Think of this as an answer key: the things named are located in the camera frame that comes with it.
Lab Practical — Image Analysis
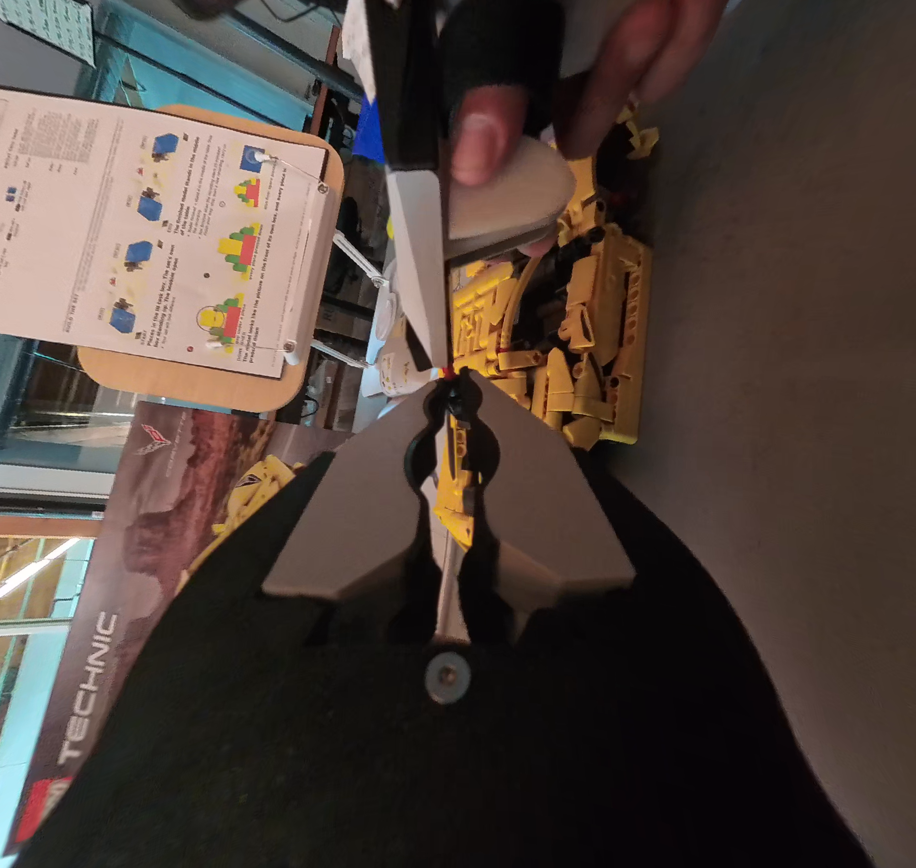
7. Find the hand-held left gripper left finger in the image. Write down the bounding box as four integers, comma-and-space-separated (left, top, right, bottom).
260, 373, 445, 643

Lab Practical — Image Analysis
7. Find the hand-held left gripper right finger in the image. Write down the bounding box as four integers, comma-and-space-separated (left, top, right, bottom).
457, 369, 638, 643

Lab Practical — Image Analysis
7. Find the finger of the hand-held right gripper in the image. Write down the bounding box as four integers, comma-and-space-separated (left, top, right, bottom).
385, 167, 455, 377

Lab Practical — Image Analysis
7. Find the yellow brick car model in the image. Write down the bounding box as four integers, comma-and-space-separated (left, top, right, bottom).
435, 99, 655, 553

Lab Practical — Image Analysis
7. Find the grey desk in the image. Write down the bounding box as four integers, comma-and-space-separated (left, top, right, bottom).
608, 0, 916, 812

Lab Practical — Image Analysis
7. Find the blue plastic bin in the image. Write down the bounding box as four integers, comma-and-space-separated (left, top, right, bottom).
355, 92, 389, 162

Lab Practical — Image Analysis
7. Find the open instruction booklet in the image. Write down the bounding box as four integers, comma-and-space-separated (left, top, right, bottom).
360, 335, 441, 422

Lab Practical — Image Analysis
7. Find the car set box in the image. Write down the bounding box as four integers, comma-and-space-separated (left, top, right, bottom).
0, 402, 356, 858

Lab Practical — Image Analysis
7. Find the printed instruction sheet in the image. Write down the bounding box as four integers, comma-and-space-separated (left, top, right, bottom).
0, 88, 332, 382

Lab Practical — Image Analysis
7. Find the white printed wall notice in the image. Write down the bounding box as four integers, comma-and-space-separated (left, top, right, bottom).
0, 0, 97, 68

